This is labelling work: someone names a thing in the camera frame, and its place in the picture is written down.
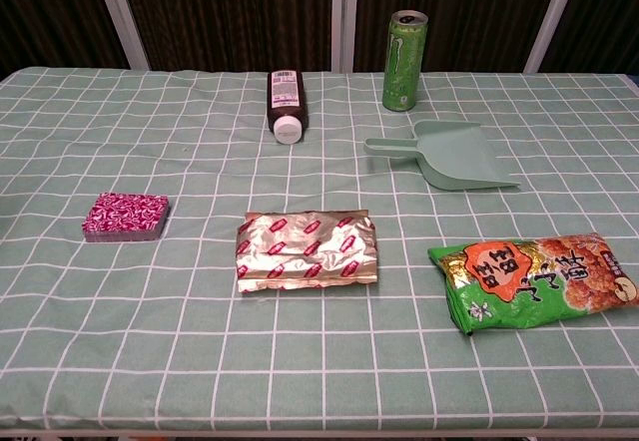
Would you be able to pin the green orange snack bag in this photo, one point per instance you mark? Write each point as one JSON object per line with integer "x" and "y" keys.
{"x": 529, "y": 281}

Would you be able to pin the mint green plastic dustpan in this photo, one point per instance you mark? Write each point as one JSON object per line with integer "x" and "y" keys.
{"x": 456, "y": 156}

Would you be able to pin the silver red foil packet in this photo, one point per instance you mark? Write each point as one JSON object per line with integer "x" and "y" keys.
{"x": 304, "y": 251}

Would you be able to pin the green white checked tablecloth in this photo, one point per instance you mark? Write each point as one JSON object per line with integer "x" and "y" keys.
{"x": 319, "y": 351}

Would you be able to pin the white screen frame post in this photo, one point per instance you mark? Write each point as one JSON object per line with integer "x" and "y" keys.
{"x": 553, "y": 17}
{"x": 120, "y": 17}
{"x": 343, "y": 12}

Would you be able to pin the green drink can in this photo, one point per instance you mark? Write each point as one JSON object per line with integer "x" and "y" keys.
{"x": 403, "y": 62}

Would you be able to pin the dark brown ribbed screen panel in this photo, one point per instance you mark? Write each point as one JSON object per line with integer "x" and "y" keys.
{"x": 474, "y": 12}
{"x": 609, "y": 12}
{"x": 224, "y": 12}
{"x": 50, "y": 12}

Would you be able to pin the brown bottle white cap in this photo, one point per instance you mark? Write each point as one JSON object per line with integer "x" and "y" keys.
{"x": 287, "y": 102}

